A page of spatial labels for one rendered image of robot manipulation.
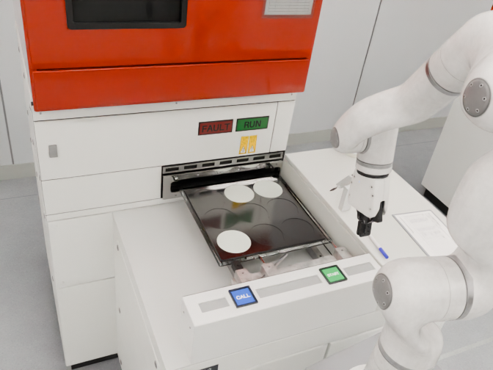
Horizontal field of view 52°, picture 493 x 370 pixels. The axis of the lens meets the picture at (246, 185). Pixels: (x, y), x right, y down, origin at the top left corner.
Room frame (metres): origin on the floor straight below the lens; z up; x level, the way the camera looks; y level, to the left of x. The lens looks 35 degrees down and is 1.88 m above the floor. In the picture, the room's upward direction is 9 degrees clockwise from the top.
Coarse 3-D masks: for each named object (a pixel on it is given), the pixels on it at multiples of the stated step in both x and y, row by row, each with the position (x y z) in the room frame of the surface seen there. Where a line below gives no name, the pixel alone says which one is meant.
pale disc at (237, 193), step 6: (228, 186) 1.39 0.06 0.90; (234, 186) 1.40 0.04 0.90; (240, 186) 1.40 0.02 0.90; (246, 186) 1.41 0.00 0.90; (228, 192) 1.36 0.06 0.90; (234, 192) 1.36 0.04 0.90; (240, 192) 1.37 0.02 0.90; (246, 192) 1.37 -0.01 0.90; (252, 192) 1.38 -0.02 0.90; (228, 198) 1.32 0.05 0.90; (234, 198) 1.33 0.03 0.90; (240, 198) 1.33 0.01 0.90; (246, 198) 1.34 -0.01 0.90; (252, 198) 1.34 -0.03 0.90
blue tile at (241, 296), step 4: (232, 292) 0.86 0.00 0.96; (236, 292) 0.86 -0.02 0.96; (240, 292) 0.86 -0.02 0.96; (244, 292) 0.87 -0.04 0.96; (248, 292) 0.87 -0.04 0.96; (236, 296) 0.85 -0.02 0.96; (240, 296) 0.85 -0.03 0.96; (244, 296) 0.85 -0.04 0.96; (248, 296) 0.86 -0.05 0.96; (236, 300) 0.84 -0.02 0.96; (240, 300) 0.84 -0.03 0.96; (244, 300) 0.84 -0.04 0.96; (248, 300) 0.84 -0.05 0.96; (252, 300) 0.84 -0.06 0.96; (240, 304) 0.83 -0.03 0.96
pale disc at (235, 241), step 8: (224, 232) 1.15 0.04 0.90; (232, 232) 1.16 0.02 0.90; (240, 232) 1.16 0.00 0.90; (224, 240) 1.12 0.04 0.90; (232, 240) 1.12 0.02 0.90; (240, 240) 1.13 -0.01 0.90; (248, 240) 1.13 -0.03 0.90; (224, 248) 1.08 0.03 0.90; (232, 248) 1.09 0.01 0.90; (240, 248) 1.09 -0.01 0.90; (248, 248) 1.10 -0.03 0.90
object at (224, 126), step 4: (232, 120) 1.45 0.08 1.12; (200, 124) 1.40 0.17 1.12; (204, 124) 1.40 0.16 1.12; (208, 124) 1.41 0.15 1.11; (212, 124) 1.41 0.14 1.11; (216, 124) 1.42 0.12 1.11; (220, 124) 1.43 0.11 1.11; (224, 124) 1.44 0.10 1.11; (228, 124) 1.44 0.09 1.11; (200, 128) 1.40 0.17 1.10; (204, 128) 1.40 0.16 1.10; (208, 128) 1.41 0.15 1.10; (212, 128) 1.42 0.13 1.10; (216, 128) 1.42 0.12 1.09; (220, 128) 1.43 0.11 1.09; (224, 128) 1.44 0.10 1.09; (228, 128) 1.44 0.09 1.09; (200, 132) 1.40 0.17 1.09; (204, 132) 1.40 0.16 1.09; (208, 132) 1.41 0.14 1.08; (212, 132) 1.42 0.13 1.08; (216, 132) 1.42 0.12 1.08
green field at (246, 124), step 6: (240, 120) 1.46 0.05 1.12; (246, 120) 1.47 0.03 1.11; (252, 120) 1.48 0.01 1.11; (258, 120) 1.49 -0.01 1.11; (264, 120) 1.50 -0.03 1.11; (240, 126) 1.46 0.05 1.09; (246, 126) 1.47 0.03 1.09; (252, 126) 1.48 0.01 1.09; (258, 126) 1.50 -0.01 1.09; (264, 126) 1.51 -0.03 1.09
